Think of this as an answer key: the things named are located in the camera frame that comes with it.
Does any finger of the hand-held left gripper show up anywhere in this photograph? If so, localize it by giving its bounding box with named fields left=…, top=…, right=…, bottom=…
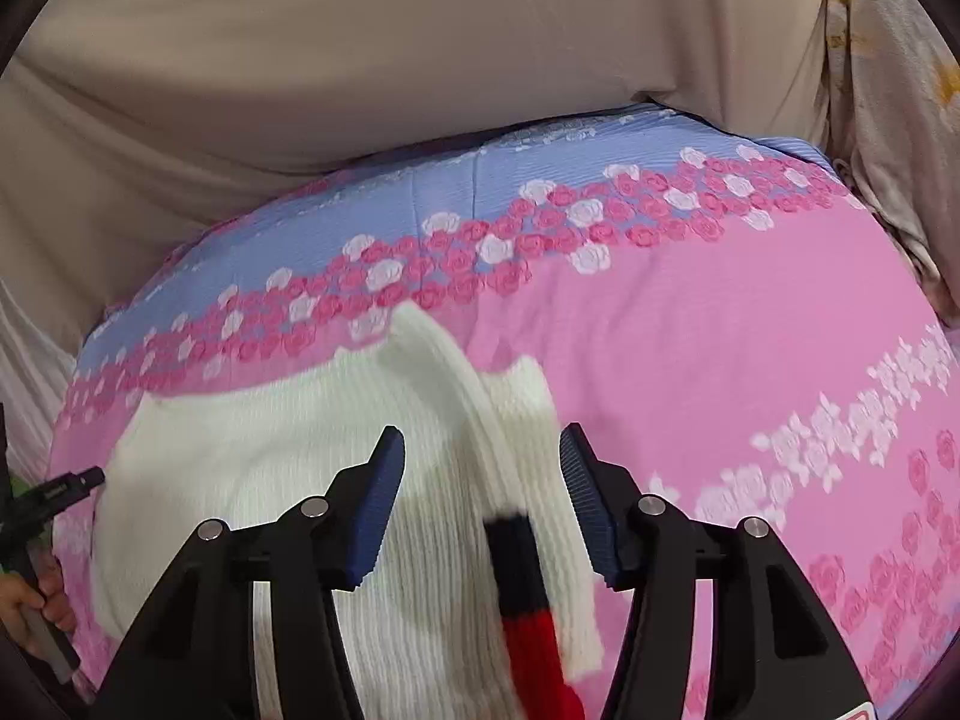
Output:
left=33, top=466, right=107, bottom=518

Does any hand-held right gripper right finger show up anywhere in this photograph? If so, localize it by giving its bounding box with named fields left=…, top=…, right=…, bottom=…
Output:
left=559, top=422, right=875, bottom=720

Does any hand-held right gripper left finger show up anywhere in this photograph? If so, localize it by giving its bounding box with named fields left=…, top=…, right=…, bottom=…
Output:
left=90, top=425, right=407, bottom=720

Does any white knit sweater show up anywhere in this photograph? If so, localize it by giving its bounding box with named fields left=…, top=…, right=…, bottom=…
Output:
left=90, top=302, right=607, bottom=720

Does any person's left hand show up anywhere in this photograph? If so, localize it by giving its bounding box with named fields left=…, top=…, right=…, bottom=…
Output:
left=0, top=553, right=77, bottom=655

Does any pink floral blanket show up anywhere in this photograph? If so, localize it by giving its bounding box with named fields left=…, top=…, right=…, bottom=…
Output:
left=45, top=101, right=960, bottom=720

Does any beige bed sheet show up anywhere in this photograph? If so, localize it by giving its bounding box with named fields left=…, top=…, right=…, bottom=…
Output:
left=0, top=0, right=852, bottom=470

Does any cream floral cloth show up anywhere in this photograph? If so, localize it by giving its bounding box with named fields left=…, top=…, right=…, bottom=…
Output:
left=821, top=0, right=960, bottom=331

